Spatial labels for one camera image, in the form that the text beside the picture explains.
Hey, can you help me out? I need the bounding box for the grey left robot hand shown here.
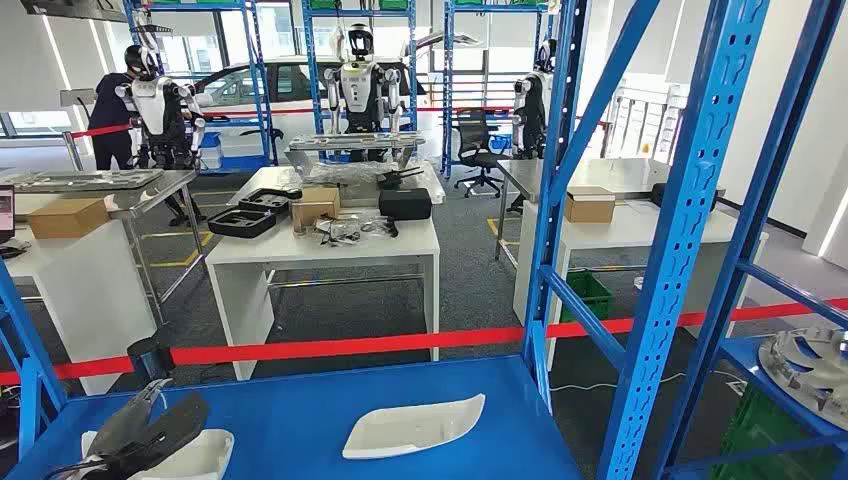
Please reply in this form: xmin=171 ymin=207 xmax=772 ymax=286
xmin=78 ymin=377 xmax=211 ymax=480

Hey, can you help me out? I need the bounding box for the white curved plastic part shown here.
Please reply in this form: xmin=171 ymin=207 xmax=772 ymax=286
xmin=80 ymin=429 xmax=236 ymax=480
xmin=341 ymin=393 xmax=487 ymax=461

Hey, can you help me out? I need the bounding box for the steel workbench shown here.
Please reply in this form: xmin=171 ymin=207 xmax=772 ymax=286
xmin=284 ymin=131 xmax=427 ymax=179
xmin=493 ymin=157 xmax=672 ymax=270
xmin=0 ymin=168 xmax=208 ymax=327

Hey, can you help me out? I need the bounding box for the white table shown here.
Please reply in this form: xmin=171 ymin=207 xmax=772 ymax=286
xmin=228 ymin=164 xmax=447 ymax=208
xmin=513 ymin=198 xmax=771 ymax=372
xmin=0 ymin=210 xmax=159 ymax=397
xmin=205 ymin=210 xmax=442 ymax=382

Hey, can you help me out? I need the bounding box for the red barrier belt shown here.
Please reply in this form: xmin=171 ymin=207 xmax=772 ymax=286
xmin=69 ymin=104 xmax=612 ymax=142
xmin=0 ymin=298 xmax=848 ymax=388

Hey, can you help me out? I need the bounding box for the brown cardboard box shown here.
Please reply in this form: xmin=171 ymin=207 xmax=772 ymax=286
xmin=290 ymin=186 xmax=342 ymax=231
xmin=564 ymin=186 xmax=618 ymax=225
xmin=26 ymin=197 xmax=111 ymax=241

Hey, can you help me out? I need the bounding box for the black foam tray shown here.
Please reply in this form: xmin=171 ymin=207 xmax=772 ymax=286
xmin=237 ymin=187 xmax=304 ymax=215
xmin=207 ymin=207 xmax=278 ymax=240

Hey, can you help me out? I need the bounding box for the open laptop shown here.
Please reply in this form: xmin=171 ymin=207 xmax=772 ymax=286
xmin=0 ymin=185 xmax=17 ymax=245

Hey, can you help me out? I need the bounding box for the flat metal tray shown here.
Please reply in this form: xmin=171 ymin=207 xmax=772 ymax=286
xmin=0 ymin=168 xmax=166 ymax=195

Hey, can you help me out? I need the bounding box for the person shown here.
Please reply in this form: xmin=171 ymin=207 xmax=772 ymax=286
xmin=87 ymin=71 xmax=138 ymax=172

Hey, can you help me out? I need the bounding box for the white black humanoid robot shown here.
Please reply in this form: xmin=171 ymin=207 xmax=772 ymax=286
xmin=510 ymin=38 xmax=559 ymax=215
xmin=114 ymin=44 xmax=209 ymax=227
xmin=322 ymin=23 xmax=405 ymax=164

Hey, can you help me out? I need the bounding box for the clear plastic wrap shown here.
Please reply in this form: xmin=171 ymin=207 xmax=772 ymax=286
xmin=301 ymin=158 xmax=399 ymax=188

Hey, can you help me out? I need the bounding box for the white car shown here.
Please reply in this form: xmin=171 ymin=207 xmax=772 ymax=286
xmin=192 ymin=54 xmax=452 ymax=162

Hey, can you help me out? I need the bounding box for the black hard case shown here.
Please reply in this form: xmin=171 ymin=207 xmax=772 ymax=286
xmin=378 ymin=188 xmax=433 ymax=222
xmin=650 ymin=182 xmax=727 ymax=213

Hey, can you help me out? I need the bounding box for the black antenna controller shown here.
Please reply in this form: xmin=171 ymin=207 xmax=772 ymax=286
xmin=375 ymin=165 xmax=426 ymax=192

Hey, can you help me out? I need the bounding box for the black office chair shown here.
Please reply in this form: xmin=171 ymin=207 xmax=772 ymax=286
xmin=453 ymin=107 xmax=509 ymax=199

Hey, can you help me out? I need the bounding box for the green plastic crate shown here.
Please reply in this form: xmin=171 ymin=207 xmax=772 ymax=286
xmin=559 ymin=270 xmax=615 ymax=325
xmin=710 ymin=384 xmax=848 ymax=480

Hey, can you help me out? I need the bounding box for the white slatted display rack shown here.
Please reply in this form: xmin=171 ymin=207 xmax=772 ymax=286
xmin=606 ymin=84 xmax=692 ymax=164

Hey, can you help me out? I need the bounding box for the silver round metal disc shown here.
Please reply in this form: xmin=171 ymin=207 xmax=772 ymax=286
xmin=758 ymin=324 xmax=848 ymax=432

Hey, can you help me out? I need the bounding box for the black belt stanchion post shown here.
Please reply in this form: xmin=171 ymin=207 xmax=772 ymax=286
xmin=127 ymin=337 xmax=177 ymax=392

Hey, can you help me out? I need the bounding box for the chrome stanchion post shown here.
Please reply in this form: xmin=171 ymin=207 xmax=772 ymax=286
xmin=62 ymin=131 xmax=86 ymax=172

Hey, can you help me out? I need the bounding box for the tangled cable bundle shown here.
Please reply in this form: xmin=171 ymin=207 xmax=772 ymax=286
xmin=311 ymin=215 xmax=401 ymax=248

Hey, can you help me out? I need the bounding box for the white floor cable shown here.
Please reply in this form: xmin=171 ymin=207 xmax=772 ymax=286
xmin=549 ymin=370 xmax=749 ymax=397

